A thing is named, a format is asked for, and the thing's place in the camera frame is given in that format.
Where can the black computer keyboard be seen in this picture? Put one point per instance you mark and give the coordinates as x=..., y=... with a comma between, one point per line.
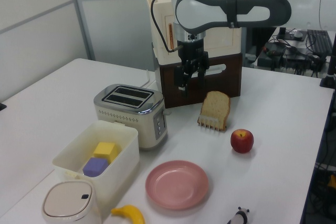
x=319, y=41

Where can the grey electronics box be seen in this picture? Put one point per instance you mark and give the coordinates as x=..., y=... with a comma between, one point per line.
x=270, y=57

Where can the cream silver two-slot toaster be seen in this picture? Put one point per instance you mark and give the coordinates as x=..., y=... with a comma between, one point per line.
x=136, y=119

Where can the white lidded mini bin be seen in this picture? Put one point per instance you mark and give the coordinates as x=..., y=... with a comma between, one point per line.
x=68, y=203

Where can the dark brown wooden drawer box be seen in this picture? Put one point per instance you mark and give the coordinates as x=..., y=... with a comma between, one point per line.
x=223, y=85

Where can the yellow banana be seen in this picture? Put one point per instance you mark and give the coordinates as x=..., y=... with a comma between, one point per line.
x=132, y=214

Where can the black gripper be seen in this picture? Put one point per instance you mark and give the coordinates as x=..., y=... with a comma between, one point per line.
x=191, y=53

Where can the pink plate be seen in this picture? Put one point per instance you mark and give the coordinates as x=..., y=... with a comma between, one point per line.
x=177, y=184

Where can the grey metal partition post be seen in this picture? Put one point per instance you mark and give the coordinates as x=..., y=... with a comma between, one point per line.
x=81, y=16

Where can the yellow cube block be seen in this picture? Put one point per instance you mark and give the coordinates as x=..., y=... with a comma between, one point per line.
x=104, y=150

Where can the purple cube block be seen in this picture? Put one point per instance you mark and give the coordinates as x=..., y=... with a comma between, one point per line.
x=94, y=167

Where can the black pole with base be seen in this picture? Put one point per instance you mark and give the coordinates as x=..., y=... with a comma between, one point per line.
x=331, y=69

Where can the brown bread slice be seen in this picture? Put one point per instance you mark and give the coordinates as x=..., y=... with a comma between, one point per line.
x=215, y=106

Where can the white plastic storage container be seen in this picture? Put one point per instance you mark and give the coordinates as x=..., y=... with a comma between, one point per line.
x=120, y=161

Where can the panda figure toy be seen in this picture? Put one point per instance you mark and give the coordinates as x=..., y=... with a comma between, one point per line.
x=241, y=217

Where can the red apple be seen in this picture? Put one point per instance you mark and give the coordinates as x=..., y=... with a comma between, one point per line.
x=242, y=141

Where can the white grey Franka robot arm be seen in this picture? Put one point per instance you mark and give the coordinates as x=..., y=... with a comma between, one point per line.
x=199, y=14

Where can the black monitor stand base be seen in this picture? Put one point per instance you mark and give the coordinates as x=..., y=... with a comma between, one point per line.
x=290, y=35

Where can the black flat object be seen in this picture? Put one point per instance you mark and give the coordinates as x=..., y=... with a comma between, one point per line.
x=2, y=106

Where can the silver metal toast rack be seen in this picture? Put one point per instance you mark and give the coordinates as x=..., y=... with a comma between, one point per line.
x=210, y=123

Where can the cream toy kitchen cabinet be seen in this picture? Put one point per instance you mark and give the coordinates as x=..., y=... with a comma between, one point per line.
x=223, y=40

